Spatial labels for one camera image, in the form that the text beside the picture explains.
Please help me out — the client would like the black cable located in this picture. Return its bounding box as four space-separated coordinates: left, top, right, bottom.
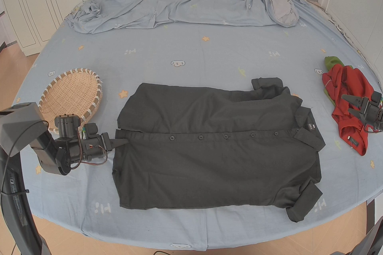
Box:
7 121 49 159

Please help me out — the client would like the dark grey shirt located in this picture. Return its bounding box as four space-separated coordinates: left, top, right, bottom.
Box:
112 77 326 223

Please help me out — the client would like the bed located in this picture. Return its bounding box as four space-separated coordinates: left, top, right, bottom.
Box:
0 0 383 251

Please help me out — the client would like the round woven basket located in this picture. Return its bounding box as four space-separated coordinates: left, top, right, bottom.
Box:
38 68 104 135

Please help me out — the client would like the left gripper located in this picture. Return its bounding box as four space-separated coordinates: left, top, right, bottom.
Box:
81 133 112 162

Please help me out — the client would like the red garment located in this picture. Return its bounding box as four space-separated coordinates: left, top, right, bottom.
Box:
322 64 376 156

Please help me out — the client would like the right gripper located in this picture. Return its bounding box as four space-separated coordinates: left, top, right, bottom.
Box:
341 94 383 130

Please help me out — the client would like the pale blue quilt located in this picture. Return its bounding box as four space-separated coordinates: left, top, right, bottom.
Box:
64 0 300 34

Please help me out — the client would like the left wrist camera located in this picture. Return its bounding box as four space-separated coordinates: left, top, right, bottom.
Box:
83 131 99 147

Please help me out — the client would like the green garment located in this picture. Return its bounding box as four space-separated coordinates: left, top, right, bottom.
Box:
323 56 364 106

